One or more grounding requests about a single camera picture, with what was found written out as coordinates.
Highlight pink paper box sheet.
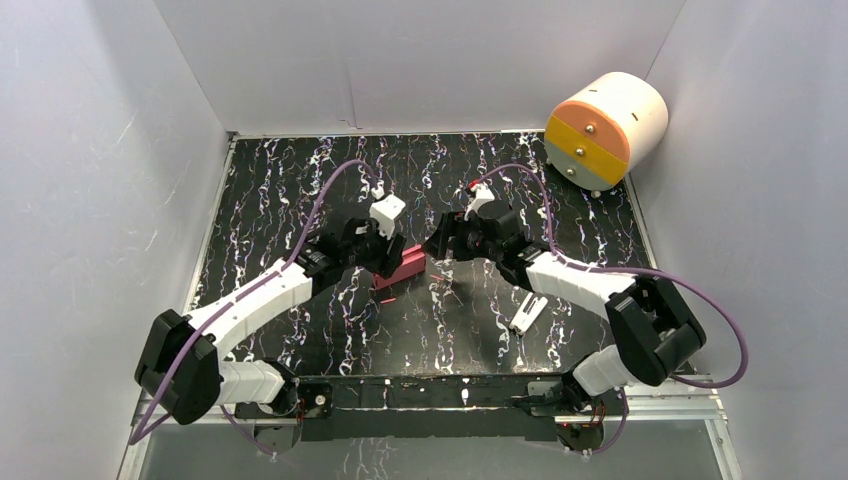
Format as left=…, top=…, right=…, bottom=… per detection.
left=373, top=244, right=426, bottom=290

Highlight small white plastic clip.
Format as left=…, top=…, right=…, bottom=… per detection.
left=509, top=293, right=548, bottom=335

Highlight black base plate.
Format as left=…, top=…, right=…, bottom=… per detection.
left=235, top=373, right=610, bottom=449

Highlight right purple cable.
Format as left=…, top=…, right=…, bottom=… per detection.
left=470, top=163, right=750, bottom=457

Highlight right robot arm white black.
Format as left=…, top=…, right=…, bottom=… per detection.
left=422, top=201, right=707, bottom=414

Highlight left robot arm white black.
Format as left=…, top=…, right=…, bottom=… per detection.
left=134, top=218, right=406, bottom=425

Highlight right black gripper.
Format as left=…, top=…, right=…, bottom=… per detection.
left=421, top=211, right=502, bottom=262

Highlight aluminium front rail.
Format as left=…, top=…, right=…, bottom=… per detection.
left=132, top=374, right=727, bottom=427

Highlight round drawer cabinet toy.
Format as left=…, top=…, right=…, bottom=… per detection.
left=544, top=72, right=669, bottom=195

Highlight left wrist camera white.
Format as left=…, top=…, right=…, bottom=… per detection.
left=369, top=194, right=406, bottom=239

